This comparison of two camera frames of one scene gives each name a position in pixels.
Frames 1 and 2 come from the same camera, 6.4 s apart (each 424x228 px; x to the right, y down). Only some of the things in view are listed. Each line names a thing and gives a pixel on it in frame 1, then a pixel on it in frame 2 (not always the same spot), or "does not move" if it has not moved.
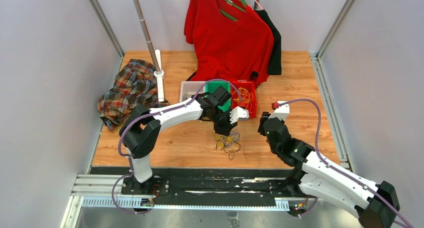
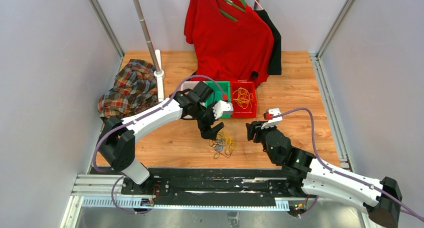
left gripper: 225,130 → 207,132
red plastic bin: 243,94 does not move
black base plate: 202,187 does not move
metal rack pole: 144,27 does not move
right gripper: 266,115 → 255,127
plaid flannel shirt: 135,85 does not move
